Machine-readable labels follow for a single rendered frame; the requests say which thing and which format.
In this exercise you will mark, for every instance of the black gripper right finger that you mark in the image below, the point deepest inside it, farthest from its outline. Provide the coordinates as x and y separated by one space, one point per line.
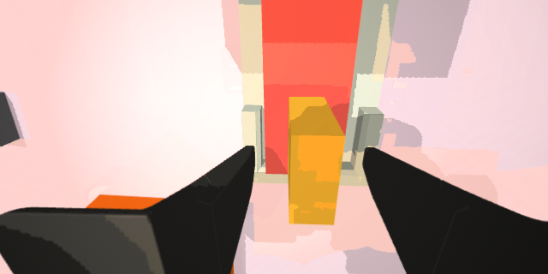
439 228

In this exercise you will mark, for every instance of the yellow rectangular block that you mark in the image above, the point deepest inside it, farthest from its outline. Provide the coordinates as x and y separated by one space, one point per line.
315 154

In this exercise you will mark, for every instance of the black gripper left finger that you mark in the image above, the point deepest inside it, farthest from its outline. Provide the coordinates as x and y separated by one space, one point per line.
196 230

